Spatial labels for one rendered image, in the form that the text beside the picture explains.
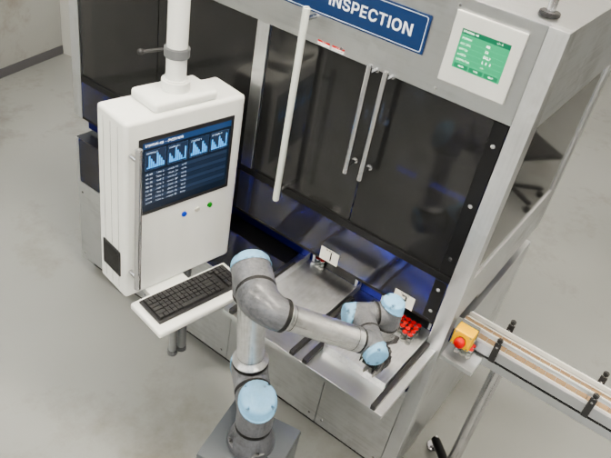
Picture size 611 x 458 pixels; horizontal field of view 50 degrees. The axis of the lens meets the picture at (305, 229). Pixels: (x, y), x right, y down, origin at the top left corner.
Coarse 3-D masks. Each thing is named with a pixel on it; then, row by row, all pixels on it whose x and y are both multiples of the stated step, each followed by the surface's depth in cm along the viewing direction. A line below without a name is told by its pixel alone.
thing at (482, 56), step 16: (464, 16) 182; (480, 16) 180; (464, 32) 184; (480, 32) 181; (496, 32) 179; (512, 32) 176; (448, 48) 189; (464, 48) 186; (480, 48) 183; (496, 48) 180; (512, 48) 178; (448, 64) 191; (464, 64) 188; (480, 64) 185; (496, 64) 182; (512, 64) 180; (448, 80) 193; (464, 80) 190; (480, 80) 187; (496, 80) 184; (512, 80) 182; (496, 96) 186
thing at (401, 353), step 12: (372, 300) 252; (420, 336) 245; (324, 348) 231; (336, 348) 233; (396, 348) 238; (408, 348) 239; (348, 360) 226; (396, 360) 234; (408, 360) 232; (360, 372) 224; (384, 372) 228; (396, 372) 225; (384, 384) 220
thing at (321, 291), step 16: (288, 272) 261; (304, 272) 265; (320, 272) 266; (288, 288) 255; (304, 288) 257; (320, 288) 258; (336, 288) 260; (352, 288) 261; (304, 304) 249; (320, 304) 250; (336, 304) 247
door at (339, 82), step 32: (288, 64) 228; (320, 64) 220; (352, 64) 213; (320, 96) 226; (352, 96) 218; (320, 128) 231; (256, 160) 257; (288, 160) 247; (320, 160) 237; (320, 192) 244; (352, 192) 235
